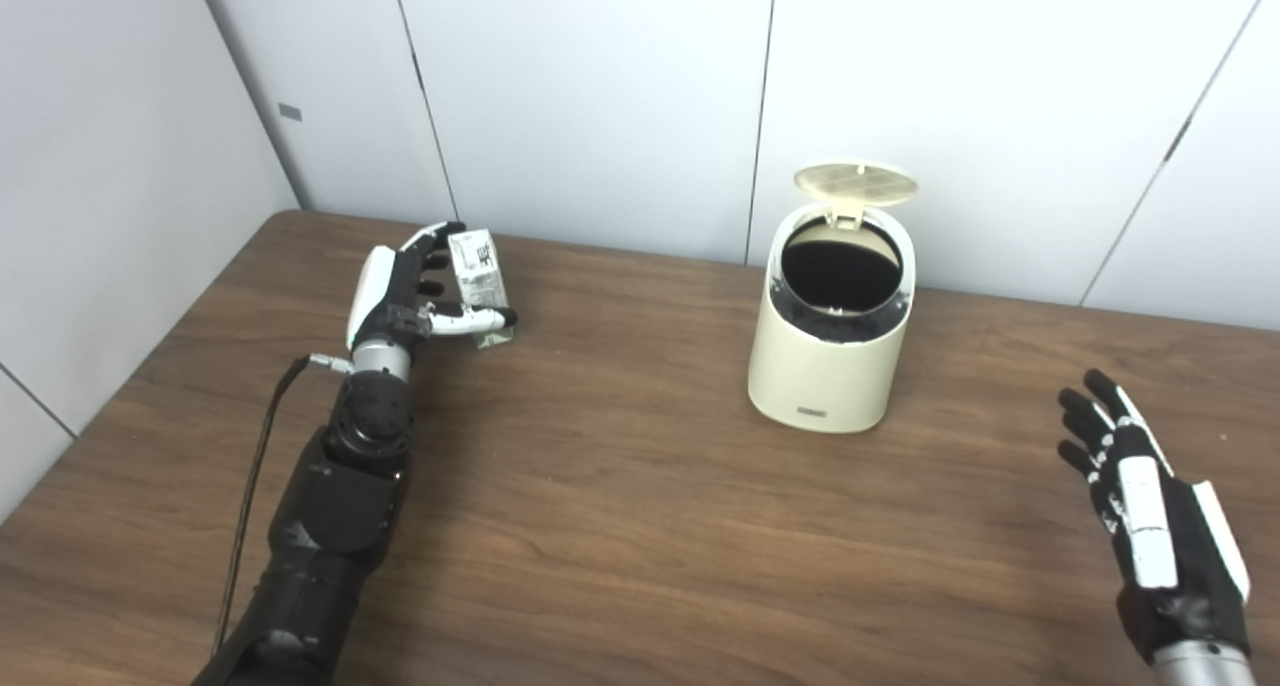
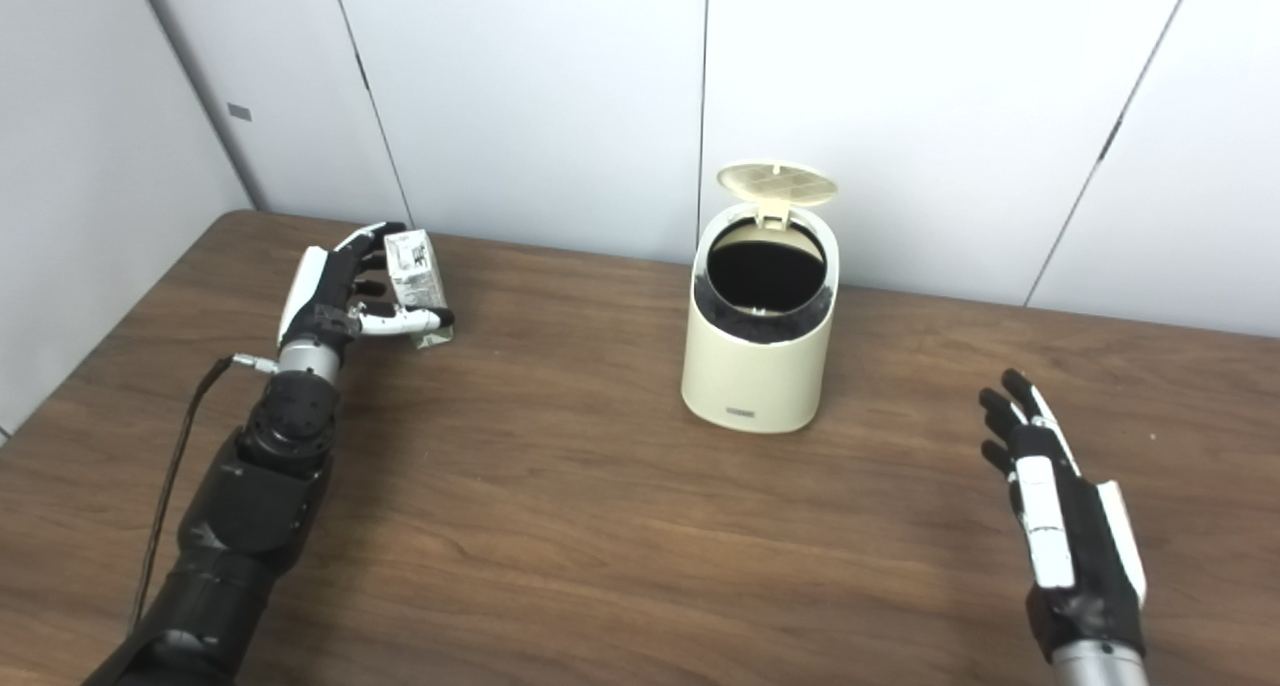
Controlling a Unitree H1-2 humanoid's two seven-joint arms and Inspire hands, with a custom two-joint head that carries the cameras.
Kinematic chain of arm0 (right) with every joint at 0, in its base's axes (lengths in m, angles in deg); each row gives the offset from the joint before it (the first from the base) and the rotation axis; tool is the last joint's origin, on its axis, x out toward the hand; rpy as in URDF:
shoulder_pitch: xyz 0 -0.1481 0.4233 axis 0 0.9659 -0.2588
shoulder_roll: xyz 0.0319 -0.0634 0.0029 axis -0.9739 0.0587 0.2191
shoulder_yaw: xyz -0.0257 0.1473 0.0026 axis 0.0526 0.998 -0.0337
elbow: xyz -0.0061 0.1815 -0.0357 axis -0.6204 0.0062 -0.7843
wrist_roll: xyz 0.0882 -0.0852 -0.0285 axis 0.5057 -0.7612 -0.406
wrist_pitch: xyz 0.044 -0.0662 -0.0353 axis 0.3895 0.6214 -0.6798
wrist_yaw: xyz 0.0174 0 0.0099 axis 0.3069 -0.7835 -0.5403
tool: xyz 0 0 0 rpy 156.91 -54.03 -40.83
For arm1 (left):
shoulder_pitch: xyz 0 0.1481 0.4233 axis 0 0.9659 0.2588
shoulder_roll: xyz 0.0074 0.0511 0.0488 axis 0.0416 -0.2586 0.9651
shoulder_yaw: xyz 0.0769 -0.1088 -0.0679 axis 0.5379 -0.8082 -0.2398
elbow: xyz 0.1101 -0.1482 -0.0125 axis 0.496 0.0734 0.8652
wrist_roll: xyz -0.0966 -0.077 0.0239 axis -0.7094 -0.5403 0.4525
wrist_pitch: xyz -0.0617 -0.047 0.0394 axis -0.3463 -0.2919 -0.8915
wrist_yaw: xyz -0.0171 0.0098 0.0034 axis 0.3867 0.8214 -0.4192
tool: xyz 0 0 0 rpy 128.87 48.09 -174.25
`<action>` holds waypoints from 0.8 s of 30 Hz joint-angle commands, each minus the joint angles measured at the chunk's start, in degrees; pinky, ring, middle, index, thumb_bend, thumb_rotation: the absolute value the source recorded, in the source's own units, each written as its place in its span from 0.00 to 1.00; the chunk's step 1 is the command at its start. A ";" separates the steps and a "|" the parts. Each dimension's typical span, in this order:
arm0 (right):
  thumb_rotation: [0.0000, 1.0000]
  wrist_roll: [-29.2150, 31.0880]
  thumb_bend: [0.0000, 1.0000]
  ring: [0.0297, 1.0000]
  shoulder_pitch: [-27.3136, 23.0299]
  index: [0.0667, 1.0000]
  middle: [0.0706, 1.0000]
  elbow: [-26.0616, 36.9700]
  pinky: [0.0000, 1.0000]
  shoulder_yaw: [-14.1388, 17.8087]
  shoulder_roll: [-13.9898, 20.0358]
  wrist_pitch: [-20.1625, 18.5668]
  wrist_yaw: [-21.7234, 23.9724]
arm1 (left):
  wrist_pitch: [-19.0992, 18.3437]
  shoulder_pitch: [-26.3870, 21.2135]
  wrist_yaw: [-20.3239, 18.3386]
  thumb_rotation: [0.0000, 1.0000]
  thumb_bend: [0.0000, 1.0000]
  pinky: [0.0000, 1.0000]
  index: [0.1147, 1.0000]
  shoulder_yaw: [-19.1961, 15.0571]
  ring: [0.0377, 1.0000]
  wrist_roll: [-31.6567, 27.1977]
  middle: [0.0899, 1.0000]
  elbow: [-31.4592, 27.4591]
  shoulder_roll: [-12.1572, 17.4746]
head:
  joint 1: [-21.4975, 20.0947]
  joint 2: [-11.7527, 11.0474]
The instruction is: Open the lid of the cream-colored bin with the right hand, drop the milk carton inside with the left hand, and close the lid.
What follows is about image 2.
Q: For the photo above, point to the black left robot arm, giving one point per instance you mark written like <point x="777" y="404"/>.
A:
<point x="250" y="506"/>

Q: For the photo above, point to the small grey wall plate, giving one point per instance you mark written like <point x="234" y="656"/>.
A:
<point x="239" y="111"/>

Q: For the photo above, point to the cream-colored lidded bin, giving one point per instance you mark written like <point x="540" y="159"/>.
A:
<point x="755" y="376"/>

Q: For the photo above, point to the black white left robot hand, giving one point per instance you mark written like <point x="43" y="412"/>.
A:
<point x="320" y="306"/>

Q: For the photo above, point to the white green milk carton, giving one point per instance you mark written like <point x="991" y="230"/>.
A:
<point x="415" y="271"/>

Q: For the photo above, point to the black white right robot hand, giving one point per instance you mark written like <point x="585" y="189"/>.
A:
<point x="1050" y="526"/>

